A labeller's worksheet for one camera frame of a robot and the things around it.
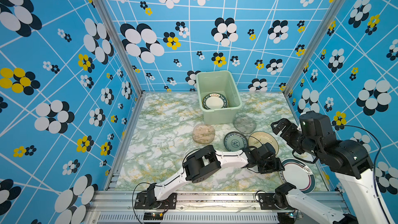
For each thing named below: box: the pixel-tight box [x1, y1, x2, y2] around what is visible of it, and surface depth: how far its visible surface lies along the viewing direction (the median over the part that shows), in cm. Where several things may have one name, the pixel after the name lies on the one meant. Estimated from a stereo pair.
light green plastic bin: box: [195, 70, 243, 125], surface depth 110 cm
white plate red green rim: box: [278, 158, 316, 194], surface depth 82 cm
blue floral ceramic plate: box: [223, 131, 249, 152], surface depth 96 cm
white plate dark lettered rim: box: [202, 92, 229, 110], surface depth 114 cm
